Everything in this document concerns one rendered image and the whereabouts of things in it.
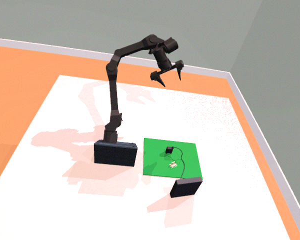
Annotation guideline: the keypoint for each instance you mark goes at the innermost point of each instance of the green circuit board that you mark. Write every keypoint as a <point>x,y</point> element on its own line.
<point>158,163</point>

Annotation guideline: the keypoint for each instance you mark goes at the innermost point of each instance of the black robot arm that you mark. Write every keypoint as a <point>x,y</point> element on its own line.
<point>156,46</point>

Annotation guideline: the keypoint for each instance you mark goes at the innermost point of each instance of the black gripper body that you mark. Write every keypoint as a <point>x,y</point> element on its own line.
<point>165,67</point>

